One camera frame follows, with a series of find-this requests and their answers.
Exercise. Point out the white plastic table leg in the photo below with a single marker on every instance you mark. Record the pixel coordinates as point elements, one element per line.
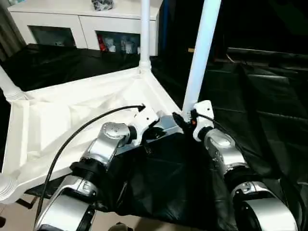
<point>9,86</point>
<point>6,186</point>
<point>145,33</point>
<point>202,48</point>

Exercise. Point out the white plastic table top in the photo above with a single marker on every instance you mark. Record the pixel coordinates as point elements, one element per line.
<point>72,110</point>

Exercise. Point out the black mat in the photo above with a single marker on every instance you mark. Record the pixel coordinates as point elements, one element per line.
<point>269,106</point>

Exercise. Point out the black robot left foot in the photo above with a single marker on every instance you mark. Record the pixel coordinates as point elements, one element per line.
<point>120,228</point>

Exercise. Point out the large black furniture piece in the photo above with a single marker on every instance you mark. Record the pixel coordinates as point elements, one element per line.
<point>260,21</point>

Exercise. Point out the dark glass bowl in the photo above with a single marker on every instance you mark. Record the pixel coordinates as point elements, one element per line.
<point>102,4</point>

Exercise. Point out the white cabinet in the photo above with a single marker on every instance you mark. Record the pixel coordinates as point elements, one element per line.
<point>57,19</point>

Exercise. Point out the grey curtain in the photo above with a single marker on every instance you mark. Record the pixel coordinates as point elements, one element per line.
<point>10,24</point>

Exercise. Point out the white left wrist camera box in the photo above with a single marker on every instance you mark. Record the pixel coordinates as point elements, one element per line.
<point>144,120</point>

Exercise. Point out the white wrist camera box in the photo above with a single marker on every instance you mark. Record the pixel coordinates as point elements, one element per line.
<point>203,113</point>
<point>144,120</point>

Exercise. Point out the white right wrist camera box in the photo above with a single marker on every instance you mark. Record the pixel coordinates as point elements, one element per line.
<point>203,113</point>

